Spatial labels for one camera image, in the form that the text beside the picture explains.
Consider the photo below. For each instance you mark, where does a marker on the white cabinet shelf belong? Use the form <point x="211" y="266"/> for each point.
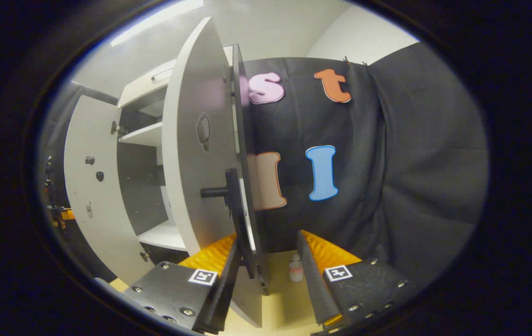
<point x="146" y="134"/>

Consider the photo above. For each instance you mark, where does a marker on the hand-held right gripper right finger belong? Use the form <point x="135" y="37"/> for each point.
<point x="315" y="289"/>

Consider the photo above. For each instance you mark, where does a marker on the small white plastic bottle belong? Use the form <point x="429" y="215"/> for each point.
<point x="296" y="273"/>

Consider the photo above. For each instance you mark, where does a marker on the white cabinet drawer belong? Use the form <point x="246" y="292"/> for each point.
<point x="139" y="88"/>

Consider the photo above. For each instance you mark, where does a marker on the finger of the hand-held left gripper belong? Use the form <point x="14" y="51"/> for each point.
<point x="68" y="215"/>

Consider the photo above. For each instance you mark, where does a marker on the black backdrop cloth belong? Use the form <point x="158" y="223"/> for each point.
<point x="410" y="163"/>

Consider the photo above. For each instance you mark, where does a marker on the white shoe cabinet door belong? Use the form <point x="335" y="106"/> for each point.
<point x="102" y="224"/>
<point x="191" y="163"/>

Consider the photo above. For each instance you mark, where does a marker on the white double-door shoe cabinet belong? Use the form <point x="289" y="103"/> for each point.
<point x="142" y="186"/>

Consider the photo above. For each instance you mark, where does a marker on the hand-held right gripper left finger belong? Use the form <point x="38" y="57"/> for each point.
<point x="216" y="303"/>

